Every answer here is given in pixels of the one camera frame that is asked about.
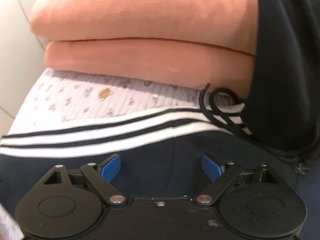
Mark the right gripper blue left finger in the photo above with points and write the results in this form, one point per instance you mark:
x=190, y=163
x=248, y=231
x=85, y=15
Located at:
x=103, y=172

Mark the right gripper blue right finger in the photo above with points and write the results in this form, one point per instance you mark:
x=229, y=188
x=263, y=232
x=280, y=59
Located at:
x=217, y=171

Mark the navy blue hooded jacket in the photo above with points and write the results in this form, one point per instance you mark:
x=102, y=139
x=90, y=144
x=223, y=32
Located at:
x=161, y=148

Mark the floral quilted bedspread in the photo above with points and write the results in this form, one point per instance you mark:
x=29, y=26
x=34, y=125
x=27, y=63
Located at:
x=59, y=96

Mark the lower pink pillow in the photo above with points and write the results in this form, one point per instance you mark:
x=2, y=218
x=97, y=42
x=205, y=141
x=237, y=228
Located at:
x=178, y=63

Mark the pink pillow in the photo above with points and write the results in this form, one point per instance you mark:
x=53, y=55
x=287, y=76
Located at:
x=178, y=63
x=231, y=24

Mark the beige padded headboard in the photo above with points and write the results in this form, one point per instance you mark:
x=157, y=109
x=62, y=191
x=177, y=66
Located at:
x=21, y=58

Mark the upper pink pillow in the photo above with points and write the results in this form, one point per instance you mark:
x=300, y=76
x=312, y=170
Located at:
x=231, y=24

